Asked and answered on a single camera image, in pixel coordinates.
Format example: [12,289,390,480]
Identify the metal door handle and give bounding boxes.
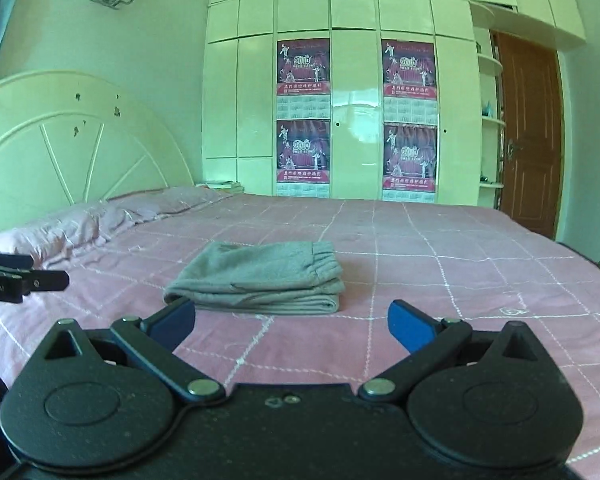
[500,132,524,164]

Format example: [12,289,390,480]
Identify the grey pants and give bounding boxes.
[163,240,347,317]

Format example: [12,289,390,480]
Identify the pale arched headboard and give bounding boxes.
[0,71,196,237]

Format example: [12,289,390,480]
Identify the pink pillow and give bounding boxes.
[0,186,233,267]

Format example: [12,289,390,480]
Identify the pale green wardrobe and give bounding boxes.
[202,0,587,207]

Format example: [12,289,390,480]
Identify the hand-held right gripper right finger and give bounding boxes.
[357,299,552,402]

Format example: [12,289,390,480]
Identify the brown wooden door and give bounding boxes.
[494,32,566,242]

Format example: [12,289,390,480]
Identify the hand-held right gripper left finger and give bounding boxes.
[31,297,227,404]

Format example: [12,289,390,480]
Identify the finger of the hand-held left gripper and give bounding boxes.
[0,248,35,270]
[26,270,71,293]

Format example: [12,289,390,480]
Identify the corner wall shelf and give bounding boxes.
[472,27,509,209]

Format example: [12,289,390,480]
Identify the pink quilted bedspread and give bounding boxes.
[0,186,600,480]

